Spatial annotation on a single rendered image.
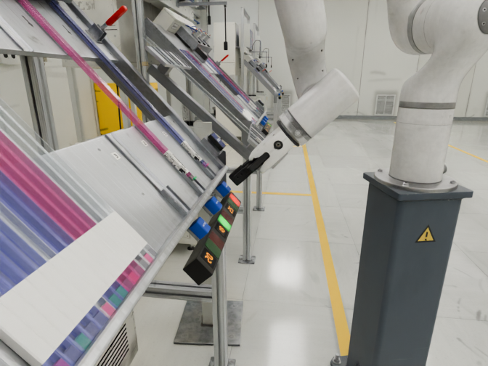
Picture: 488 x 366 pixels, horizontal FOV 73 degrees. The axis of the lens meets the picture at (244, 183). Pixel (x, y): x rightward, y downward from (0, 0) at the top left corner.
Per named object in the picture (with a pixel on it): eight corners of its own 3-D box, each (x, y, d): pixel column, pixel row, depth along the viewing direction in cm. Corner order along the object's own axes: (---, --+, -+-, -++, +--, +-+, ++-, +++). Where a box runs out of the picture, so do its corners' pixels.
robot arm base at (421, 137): (424, 170, 94) (436, 103, 88) (476, 192, 76) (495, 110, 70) (361, 171, 92) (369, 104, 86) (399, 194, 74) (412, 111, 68)
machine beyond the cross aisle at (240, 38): (280, 133, 587) (285, 16, 529) (279, 141, 510) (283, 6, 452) (206, 131, 605) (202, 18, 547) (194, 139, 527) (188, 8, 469)
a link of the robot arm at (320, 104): (285, 104, 76) (289, 113, 67) (331, 64, 72) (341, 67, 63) (308, 131, 78) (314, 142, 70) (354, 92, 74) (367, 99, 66)
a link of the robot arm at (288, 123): (313, 141, 69) (301, 150, 70) (310, 134, 77) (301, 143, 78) (287, 111, 67) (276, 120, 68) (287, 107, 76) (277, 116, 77)
